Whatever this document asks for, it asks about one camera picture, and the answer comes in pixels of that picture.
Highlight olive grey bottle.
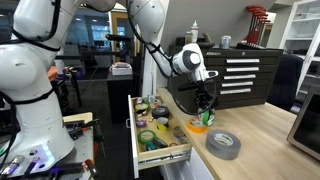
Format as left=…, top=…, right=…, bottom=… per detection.
left=184, top=30, right=194, bottom=48

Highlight lime yellow tape roll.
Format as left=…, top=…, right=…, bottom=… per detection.
left=134, top=102, right=150, bottom=114

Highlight robot mounting table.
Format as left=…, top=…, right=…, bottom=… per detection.
left=0, top=112, right=101, bottom=180

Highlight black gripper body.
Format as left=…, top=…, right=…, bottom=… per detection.
left=194, top=79, right=215, bottom=101

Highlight black floor cabinet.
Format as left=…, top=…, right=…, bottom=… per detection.
left=106, top=71, right=136, bottom=124

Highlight small green tape roll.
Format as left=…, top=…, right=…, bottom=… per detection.
left=198, top=108, right=216, bottom=127

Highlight large green tape roll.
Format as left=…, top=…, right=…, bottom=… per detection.
left=137, top=130, right=157, bottom=145

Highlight white leaning board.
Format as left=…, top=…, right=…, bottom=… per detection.
left=141, top=56, right=157, bottom=98

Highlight white squeeze bottle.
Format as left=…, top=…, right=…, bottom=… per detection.
left=190, top=19, right=200, bottom=44

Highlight white tissue box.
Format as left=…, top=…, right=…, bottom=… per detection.
left=110, top=62, right=133, bottom=76

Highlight blue tape roll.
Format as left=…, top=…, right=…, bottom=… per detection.
left=173, top=125, right=186, bottom=139

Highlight silver framed appliance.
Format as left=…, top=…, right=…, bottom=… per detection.
left=286, top=85, right=320, bottom=162

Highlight grey duct tape roll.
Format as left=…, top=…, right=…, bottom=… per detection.
left=205, top=129, right=242, bottom=161

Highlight orange tape roll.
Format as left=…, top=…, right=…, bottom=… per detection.
left=186, top=117, right=209, bottom=134

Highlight black metal tool chest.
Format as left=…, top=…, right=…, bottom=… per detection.
left=167, top=44, right=284, bottom=114

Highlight silver metal can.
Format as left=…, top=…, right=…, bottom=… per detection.
left=219, top=35, right=232, bottom=50

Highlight purple tape roll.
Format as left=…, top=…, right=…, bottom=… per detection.
left=135, top=119, right=148, bottom=129

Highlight yellow black tape roll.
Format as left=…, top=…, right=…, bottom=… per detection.
left=156, top=116, right=170, bottom=132

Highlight wooden drawer white front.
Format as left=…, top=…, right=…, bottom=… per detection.
left=125, top=94, right=193, bottom=179

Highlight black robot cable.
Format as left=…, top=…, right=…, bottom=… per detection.
left=126, top=0, right=218, bottom=117

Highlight white glass door cabinet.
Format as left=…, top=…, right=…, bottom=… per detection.
left=279, top=0, right=320, bottom=101

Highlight wide black tape roll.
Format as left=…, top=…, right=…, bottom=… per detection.
left=151, top=105, right=170, bottom=120

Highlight teal tape roll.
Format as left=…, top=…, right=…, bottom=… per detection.
left=145, top=141, right=157, bottom=151

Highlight red T-handle hex keys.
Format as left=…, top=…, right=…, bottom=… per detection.
left=244, top=4, right=272, bottom=46

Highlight dark grey tape roll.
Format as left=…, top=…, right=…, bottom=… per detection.
left=152, top=137, right=168, bottom=150

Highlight black office chair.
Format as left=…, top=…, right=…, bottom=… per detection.
left=267, top=54, right=305, bottom=113

